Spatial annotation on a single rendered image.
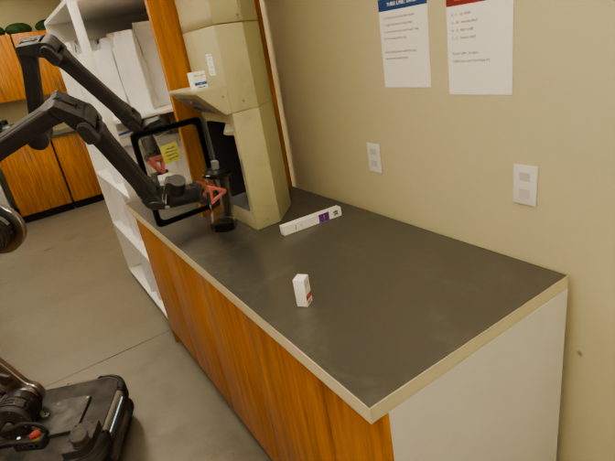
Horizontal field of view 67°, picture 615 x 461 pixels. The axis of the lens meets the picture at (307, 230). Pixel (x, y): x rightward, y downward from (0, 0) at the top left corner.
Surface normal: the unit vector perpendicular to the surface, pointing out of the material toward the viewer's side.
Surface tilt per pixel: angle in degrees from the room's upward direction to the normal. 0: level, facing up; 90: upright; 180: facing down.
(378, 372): 0
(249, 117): 90
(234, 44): 90
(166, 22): 90
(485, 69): 90
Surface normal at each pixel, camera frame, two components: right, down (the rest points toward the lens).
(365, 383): -0.15, -0.91
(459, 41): -0.82, 0.33
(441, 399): 0.55, 0.25
